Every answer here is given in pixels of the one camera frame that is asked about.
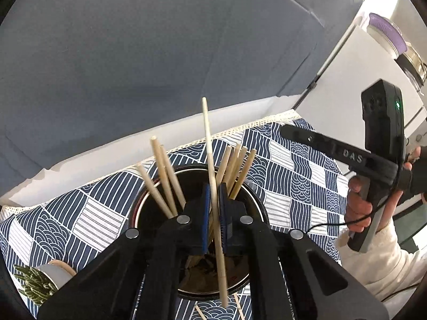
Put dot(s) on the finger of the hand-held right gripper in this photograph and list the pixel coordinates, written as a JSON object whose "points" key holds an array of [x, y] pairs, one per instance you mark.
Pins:
{"points": [[327, 146]]}

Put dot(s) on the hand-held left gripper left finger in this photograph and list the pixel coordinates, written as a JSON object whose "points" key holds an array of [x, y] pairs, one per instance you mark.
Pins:
{"points": [[206, 216]]}

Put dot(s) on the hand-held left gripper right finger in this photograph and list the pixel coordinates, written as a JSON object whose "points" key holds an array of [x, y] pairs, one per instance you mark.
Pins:
{"points": [[223, 221]]}

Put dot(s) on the bunch of wooden chopsticks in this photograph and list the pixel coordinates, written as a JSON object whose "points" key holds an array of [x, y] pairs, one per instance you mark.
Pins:
{"points": [[233, 173]]}

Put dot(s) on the black cylindrical utensil holder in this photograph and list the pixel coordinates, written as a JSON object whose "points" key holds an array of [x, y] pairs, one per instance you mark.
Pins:
{"points": [[150, 216]]}

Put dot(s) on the pale wooden chopstick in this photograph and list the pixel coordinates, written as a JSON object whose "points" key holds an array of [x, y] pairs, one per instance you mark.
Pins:
{"points": [[239, 306], [200, 312], [208, 140]]}

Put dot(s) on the person's right forearm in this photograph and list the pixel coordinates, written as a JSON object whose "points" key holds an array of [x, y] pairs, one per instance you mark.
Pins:
{"points": [[383, 260]]}

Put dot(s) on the person's right hand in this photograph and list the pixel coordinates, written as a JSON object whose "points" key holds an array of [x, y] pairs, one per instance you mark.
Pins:
{"points": [[358, 203]]}

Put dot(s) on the glass jar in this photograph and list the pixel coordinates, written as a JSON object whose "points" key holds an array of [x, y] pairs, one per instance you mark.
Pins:
{"points": [[413, 65]]}

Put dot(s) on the purple lidded jar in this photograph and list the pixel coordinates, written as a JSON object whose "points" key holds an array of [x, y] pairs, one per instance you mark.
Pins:
{"points": [[387, 33]]}

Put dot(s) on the blue white patterned tablecloth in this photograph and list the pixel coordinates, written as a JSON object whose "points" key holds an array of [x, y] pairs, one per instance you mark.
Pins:
{"points": [[83, 213]]}

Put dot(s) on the grey backdrop cloth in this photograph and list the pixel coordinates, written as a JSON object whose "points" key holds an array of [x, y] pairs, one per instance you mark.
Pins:
{"points": [[133, 56]]}

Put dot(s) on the succulent in white pot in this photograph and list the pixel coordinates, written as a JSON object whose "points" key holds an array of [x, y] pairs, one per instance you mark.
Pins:
{"points": [[33, 283]]}

